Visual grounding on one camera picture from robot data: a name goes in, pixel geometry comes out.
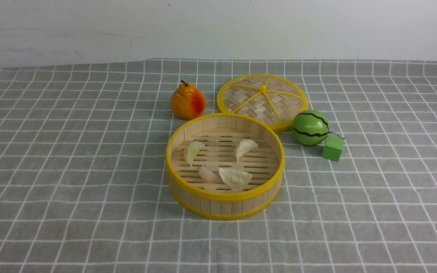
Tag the pale green dumpling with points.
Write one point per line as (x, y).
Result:
(192, 150)

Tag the pinkish white dumpling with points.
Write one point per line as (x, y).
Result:
(208, 175)

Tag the white ridged dumpling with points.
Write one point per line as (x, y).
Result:
(234, 178)

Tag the bamboo steamer tray yellow rim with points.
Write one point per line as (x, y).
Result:
(221, 132)

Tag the woven bamboo steamer lid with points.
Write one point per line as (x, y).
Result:
(271, 100)

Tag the orange toy pear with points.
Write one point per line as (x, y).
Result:
(187, 102)

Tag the green toy watermelon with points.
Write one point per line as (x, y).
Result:
(310, 127)

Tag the green foam cube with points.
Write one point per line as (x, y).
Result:
(332, 148)

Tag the grey checked tablecloth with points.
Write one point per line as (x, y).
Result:
(83, 187)

